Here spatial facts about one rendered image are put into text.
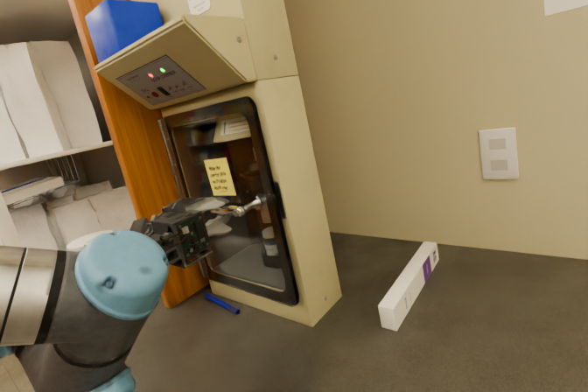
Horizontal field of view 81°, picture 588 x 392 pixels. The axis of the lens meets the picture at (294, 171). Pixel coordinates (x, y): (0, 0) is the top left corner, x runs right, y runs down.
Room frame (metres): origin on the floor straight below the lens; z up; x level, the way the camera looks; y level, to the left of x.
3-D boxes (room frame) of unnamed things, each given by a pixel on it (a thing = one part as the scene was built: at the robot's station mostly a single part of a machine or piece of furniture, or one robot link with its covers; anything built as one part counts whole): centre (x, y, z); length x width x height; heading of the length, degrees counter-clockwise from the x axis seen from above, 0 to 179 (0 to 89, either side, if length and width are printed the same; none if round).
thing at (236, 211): (0.61, 0.12, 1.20); 0.10 x 0.05 x 0.03; 47
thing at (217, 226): (0.57, 0.15, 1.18); 0.09 x 0.06 x 0.03; 138
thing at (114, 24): (0.71, 0.26, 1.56); 0.10 x 0.10 x 0.09; 48
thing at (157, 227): (0.49, 0.22, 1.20); 0.12 x 0.09 x 0.08; 138
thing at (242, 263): (0.68, 0.15, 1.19); 0.30 x 0.01 x 0.40; 47
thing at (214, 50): (0.65, 0.18, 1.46); 0.32 x 0.12 x 0.10; 48
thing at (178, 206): (0.55, 0.19, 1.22); 0.09 x 0.02 x 0.05; 138
